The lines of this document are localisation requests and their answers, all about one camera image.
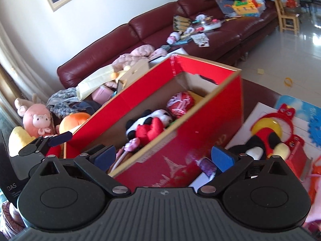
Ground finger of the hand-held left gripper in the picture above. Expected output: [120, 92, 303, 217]
[18, 131, 73, 157]

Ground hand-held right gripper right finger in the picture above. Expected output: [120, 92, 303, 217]
[197, 146, 301, 196]

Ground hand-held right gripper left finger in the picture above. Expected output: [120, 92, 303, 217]
[29, 144, 132, 197]

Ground purple glitter tube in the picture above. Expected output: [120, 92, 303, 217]
[192, 157, 217, 179]

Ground red cardboard box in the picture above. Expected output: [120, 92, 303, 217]
[64, 53, 244, 187]

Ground orange round plush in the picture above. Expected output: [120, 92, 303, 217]
[59, 112, 91, 135]

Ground pink cat paw toy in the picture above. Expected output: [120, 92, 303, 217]
[108, 138, 141, 174]

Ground dark blue jeans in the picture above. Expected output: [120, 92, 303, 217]
[68, 100, 101, 117]

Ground yellow plush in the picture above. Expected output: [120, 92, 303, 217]
[8, 126, 38, 157]

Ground grey patterned scarf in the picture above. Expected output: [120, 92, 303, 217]
[46, 87, 78, 118]

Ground black mouse plush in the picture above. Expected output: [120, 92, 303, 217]
[227, 114, 293, 161]

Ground red heart plush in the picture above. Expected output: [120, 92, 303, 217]
[135, 118, 166, 146]

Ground pink case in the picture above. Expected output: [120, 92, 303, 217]
[91, 85, 113, 103]

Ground panda plush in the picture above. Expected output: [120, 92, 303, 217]
[125, 109, 173, 137]

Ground red figure headband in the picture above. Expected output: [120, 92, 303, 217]
[251, 102, 308, 180]

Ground small open brown carton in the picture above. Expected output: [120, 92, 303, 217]
[117, 58, 151, 91]

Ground blue gear toy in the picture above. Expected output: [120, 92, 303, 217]
[307, 117, 321, 146]

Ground pink fluffy jacket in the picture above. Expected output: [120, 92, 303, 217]
[112, 44, 167, 72]

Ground printed booklets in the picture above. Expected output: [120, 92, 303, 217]
[191, 33, 210, 48]

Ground small pink doll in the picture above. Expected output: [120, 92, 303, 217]
[168, 31, 183, 44]

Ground white toy tube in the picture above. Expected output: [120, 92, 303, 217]
[201, 21, 222, 31]

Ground dark red leather sofa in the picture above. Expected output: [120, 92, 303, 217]
[56, 0, 284, 91]

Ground pack of beige sticks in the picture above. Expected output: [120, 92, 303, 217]
[173, 15, 191, 31]

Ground clear plastic box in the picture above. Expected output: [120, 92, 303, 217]
[216, 0, 236, 14]

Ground yellow plastic toy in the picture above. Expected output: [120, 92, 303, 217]
[232, 0, 260, 17]

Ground wooden chair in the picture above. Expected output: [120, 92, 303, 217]
[274, 0, 300, 34]

